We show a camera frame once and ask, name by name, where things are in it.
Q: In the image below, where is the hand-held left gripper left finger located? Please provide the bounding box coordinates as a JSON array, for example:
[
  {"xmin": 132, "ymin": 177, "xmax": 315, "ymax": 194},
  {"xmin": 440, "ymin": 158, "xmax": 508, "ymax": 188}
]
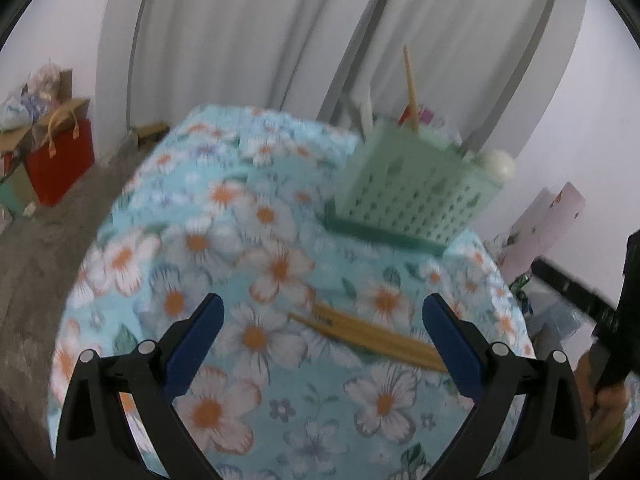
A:
[{"xmin": 54, "ymin": 292, "xmax": 225, "ymax": 480}]

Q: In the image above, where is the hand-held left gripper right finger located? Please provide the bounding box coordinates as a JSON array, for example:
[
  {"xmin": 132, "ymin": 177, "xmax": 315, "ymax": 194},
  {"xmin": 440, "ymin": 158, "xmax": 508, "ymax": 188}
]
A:
[{"xmin": 419, "ymin": 293, "xmax": 591, "ymax": 480}]

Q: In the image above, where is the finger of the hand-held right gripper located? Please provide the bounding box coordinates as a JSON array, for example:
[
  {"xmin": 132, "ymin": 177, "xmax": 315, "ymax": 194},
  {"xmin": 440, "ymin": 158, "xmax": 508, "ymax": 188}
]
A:
[{"xmin": 532, "ymin": 257, "xmax": 622, "ymax": 324}]

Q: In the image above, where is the bundle of wooden chopsticks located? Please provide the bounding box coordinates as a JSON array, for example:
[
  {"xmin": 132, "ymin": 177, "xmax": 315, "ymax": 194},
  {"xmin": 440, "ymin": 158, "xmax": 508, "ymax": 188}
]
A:
[{"xmin": 289, "ymin": 302, "xmax": 448, "ymax": 373}]

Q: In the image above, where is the beige plastic rice spoon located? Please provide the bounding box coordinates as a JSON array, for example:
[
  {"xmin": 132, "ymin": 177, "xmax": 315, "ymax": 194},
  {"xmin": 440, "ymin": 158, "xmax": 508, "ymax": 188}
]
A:
[{"xmin": 475, "ymin": 149, "xmax": 516, "ymax": 181}]

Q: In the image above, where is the green plastic utensil holder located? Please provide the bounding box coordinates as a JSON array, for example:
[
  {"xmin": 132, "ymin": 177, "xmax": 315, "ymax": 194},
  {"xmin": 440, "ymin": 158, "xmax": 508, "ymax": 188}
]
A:
[{"xmin": 324, "ymin": 119, "xmax": 506, "ymax": 258}]

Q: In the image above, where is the pale plastic spatula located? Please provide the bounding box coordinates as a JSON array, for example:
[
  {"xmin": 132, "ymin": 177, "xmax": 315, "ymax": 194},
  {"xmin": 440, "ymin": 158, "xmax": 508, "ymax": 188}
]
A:
[{"xmin": 359, "ymin": 85, "xmax": 377, "ymax": 138}]

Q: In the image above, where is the tan wooden chopstick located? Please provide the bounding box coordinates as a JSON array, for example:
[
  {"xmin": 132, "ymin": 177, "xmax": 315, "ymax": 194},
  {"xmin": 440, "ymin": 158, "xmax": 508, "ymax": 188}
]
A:
[{"xmin": 403, "ymin": 45, "xmax": 421, "ymax": 133}]

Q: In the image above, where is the person's right hand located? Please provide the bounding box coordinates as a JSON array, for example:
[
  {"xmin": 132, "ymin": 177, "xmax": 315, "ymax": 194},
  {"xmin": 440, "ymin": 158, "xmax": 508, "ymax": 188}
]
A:
[{"xmin": 575, "ymin": 352, "xmax": 628, "ymax": 456}]

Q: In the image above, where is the blue water jug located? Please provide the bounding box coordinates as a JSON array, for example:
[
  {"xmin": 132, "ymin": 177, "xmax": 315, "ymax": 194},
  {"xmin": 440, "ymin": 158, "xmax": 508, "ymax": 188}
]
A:
[{"xmin": 527, "ymin": 285, "xmax": 598, "ymax": 348}]

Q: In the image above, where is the pink rolled mat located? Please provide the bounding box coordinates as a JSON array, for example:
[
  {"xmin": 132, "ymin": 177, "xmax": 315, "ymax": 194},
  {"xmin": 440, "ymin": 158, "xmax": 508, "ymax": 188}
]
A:
[{"xmin": 497, "ymin": 182, "xmax": 587, "ymax": 286}]

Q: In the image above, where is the blue floral cloth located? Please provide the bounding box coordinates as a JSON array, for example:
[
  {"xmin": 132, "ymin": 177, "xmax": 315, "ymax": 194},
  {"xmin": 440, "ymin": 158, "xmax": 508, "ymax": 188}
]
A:
[{"xmin": 47, "ymin": 105, "xmax": 538, "ymax": 480}]

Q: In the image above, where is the small cardboard box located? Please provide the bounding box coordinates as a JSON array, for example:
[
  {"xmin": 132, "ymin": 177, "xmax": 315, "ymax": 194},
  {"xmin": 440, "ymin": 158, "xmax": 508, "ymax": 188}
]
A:
[{"xmin": 132, "ymin": 121, "xmax": 171, "ymax": 150}]

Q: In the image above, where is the red gift bag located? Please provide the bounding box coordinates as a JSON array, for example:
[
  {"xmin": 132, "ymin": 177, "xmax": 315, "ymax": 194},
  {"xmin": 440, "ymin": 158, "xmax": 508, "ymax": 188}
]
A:
[{"xmin": 26, "ymin": 99, "xmax": 96, "ymax": 207}]

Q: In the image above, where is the teal gift bag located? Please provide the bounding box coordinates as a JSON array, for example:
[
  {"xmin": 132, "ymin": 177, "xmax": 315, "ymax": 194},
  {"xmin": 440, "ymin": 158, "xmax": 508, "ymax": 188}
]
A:
[{"xmin": 0, "ymin": 165, "xmax": 40, "ymax": 218}]

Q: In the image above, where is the open cardboard box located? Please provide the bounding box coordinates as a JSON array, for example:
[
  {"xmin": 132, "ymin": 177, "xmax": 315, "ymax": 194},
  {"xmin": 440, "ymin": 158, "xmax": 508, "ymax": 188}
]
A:
[{"xmin": 0, "ymin": 67, "xmax": 76, "ymax": 161}]

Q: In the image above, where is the clear bag of packets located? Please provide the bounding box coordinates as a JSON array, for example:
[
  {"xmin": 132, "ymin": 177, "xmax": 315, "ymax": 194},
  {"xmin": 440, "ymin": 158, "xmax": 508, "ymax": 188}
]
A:
[{"xmin": 0, "ymin": 62, "xmax": 63, "ymax": 133}]

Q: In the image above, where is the grey curtain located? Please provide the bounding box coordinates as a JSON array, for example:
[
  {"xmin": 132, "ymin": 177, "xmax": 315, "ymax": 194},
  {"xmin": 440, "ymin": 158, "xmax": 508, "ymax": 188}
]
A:
[
  {"xmin": 350, "ymin": 0, "xmax": 561, "ymax": 156},
  {"xmin": 131, "ymin": 0, "xmax": 401, "ymax": 126}
]

